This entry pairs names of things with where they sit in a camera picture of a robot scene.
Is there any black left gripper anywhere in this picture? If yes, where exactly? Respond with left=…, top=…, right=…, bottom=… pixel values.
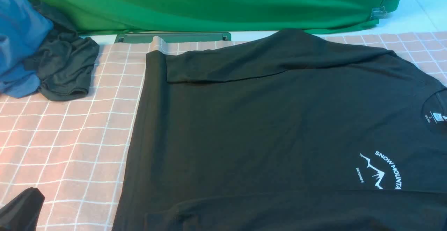
left=0, top=187, right=45, bottom=231

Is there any dark gray long-sleeved shirt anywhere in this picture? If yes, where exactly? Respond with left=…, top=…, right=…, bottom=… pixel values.
left=112, top=29, right=446, bottom=231

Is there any pink grid tablecloth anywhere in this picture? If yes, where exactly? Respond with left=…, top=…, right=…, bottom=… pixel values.
left=1, top=33, right=446, bottom=231

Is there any dark gray crumpled garment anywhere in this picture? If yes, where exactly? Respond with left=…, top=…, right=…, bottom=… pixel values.
left=23, top=0, right=100, bottom=101

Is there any blue garment in pile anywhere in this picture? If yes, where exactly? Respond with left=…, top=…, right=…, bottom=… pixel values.
left=0, top=0, right=54, bottom=98

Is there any green backdrop cloth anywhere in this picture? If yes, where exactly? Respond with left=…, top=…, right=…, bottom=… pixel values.
left=41, top=0, right=400, bottom=35

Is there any metal binder clip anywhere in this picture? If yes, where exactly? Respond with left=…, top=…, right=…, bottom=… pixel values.
left=370, top=6, right=388, bottom=20

